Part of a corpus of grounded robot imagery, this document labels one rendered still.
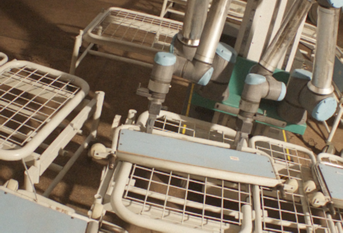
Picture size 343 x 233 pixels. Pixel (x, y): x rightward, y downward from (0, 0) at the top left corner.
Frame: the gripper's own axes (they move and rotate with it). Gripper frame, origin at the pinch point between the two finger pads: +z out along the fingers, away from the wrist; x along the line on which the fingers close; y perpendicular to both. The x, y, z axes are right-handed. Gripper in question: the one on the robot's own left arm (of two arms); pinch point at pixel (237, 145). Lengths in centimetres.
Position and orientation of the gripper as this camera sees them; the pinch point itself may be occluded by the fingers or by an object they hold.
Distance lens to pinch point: 215.5
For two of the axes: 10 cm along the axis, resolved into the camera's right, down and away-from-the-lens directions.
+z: -2.2, 9.4, 2.5
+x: 0.5, 2.7, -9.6
